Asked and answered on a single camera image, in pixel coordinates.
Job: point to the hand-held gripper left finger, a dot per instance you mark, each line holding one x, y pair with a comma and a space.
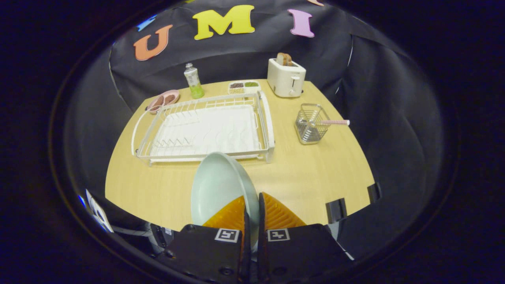
205, 252

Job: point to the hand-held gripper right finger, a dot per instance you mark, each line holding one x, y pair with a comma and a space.
300, 252

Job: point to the pale green plate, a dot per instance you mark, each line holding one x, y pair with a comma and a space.
221, 185

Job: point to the pink and white spoon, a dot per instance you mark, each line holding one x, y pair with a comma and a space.
335, 122

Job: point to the pink plate with food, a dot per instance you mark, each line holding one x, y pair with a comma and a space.
163, 101

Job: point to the black table edge clamp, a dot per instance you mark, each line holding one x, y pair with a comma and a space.
374, 192
336, 210

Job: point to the white divided tray with beans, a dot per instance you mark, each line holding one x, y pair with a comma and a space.
244, 86

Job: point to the clear bottle with green liquid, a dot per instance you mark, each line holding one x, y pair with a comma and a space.
193, 81

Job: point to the white toaster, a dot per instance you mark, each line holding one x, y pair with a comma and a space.
285, 81

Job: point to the brown bread slice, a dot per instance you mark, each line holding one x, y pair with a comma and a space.
284, 59

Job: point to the black backdrop cloth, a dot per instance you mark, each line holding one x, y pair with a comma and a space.
236, 51

